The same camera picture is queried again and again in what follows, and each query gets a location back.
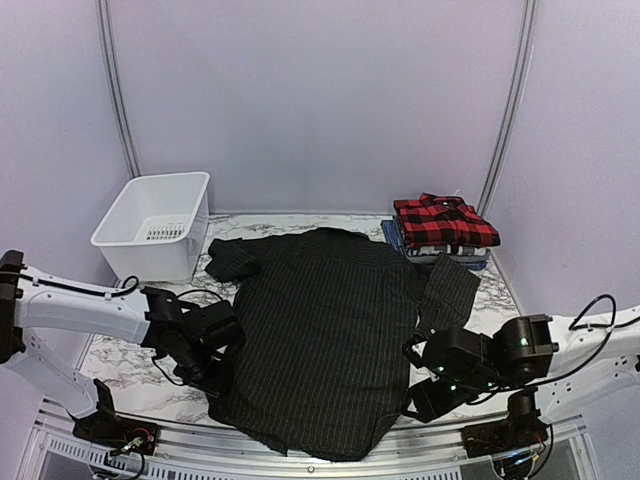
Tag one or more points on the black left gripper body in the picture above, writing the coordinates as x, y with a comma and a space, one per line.
193, 368

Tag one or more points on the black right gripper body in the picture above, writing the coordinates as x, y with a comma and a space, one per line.
479, 382

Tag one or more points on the black pinstripe long sleeve shirt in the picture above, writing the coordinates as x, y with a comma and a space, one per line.
326, 314

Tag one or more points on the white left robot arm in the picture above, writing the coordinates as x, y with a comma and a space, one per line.
202, 341

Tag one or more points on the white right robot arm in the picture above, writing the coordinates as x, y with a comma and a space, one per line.
564, 363

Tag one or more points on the grey white folded shirt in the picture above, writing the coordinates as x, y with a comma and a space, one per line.
461, 254

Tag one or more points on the white plastic bin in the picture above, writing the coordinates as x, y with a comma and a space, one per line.
155, 228

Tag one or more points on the red black plaid shirt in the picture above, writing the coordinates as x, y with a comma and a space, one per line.
433, 220

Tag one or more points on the blue folded shirt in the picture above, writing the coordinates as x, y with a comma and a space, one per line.
394, 237

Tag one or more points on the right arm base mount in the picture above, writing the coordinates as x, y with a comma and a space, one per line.
502, 436

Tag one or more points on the aluminium front rail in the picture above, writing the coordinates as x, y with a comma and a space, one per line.
193, 451

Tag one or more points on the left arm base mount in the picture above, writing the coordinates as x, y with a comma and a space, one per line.
121, 434

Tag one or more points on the left aluminium wall post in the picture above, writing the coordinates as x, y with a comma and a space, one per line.
114, 87

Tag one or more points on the aluminium wall post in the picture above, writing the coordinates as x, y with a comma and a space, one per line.
114, 87
517, 84

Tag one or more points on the right aluminium wall post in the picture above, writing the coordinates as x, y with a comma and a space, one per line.
517, 84

